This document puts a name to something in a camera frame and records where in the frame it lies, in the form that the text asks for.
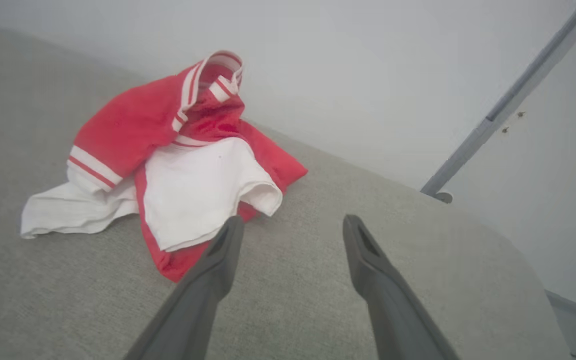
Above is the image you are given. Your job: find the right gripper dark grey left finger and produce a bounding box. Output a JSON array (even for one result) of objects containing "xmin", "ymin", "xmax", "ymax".
[{"xmin": 124, "ymin": 215, "xmax": 245, "ymax": 360}]

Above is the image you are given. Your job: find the red and white jersey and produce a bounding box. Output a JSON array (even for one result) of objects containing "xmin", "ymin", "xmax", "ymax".
[{"xmin": 20, "ymin": 50, "xmax": 309, "ymax": 284}]

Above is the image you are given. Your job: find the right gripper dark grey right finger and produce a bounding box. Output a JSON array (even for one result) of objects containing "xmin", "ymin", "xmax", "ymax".
[{"xmin": 343, "ymin": 214, "xmax": 461, "ymax": 360}]

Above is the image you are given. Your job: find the grey metal wall rail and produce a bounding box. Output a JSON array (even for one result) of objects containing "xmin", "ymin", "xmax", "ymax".
[{"xmin": 420, "ymin": 0, "xmax": 576, "ymax": 204}]

